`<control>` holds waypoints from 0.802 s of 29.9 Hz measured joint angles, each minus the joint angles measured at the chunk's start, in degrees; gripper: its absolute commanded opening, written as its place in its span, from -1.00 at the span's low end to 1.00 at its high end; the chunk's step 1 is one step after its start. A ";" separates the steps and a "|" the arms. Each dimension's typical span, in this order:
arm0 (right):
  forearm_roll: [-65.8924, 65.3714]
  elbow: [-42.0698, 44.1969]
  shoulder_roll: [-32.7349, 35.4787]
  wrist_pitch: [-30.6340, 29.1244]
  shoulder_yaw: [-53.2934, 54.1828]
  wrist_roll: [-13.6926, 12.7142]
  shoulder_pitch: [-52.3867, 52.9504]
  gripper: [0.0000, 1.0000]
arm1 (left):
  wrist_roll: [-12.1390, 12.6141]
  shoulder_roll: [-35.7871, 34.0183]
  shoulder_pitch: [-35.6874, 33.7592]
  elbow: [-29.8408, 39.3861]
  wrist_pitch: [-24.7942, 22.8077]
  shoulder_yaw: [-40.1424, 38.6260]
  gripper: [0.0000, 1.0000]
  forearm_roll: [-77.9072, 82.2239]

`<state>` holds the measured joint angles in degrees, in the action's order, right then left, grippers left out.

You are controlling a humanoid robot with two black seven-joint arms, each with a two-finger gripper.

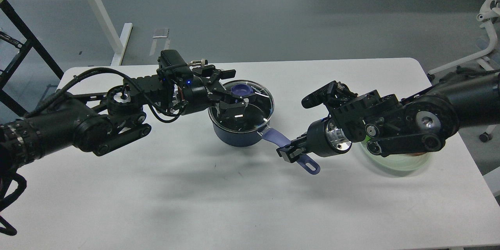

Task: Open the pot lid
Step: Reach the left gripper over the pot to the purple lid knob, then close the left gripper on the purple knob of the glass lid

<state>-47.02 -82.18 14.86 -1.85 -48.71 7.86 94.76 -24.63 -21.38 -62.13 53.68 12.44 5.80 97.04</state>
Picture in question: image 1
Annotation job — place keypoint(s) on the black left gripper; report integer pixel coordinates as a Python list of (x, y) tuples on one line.
[(199, 93)]

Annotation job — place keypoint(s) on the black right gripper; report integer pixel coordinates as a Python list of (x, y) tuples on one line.
[(323, 138)]

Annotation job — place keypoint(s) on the glass lid with blue knob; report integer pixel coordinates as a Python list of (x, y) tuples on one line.
[(257, 114)]

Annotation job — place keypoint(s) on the blue saucepan with handle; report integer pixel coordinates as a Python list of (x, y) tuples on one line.
[(250, 138)]

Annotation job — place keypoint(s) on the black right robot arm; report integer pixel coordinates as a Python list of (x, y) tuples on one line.
[(420, 123)]

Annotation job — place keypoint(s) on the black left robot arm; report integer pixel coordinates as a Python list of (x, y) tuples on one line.
[(103, 122)]

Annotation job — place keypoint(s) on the pale green plate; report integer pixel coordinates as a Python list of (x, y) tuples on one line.
[(396, 162)]

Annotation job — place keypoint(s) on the black metal rack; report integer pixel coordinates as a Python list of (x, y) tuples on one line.
[(31, 42)]

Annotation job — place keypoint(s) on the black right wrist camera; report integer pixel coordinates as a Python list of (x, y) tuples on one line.
[(333, 94)]

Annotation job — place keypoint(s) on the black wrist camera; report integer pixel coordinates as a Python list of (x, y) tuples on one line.
[(333, 94), (175, 64)]

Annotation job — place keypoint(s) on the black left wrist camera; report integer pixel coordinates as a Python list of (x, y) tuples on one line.
[(175, 64)]

